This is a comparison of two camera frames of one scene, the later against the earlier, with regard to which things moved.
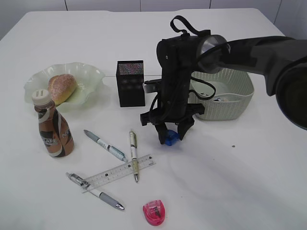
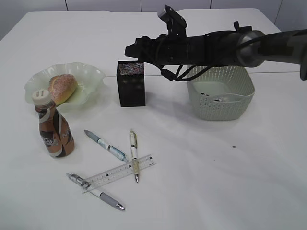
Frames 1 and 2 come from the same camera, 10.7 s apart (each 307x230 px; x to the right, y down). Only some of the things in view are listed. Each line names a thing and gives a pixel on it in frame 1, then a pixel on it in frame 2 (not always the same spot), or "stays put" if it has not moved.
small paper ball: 206,93 stays put
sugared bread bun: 61,86 stays put
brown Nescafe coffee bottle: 56,134 stays put
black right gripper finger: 183,126 to 133,50
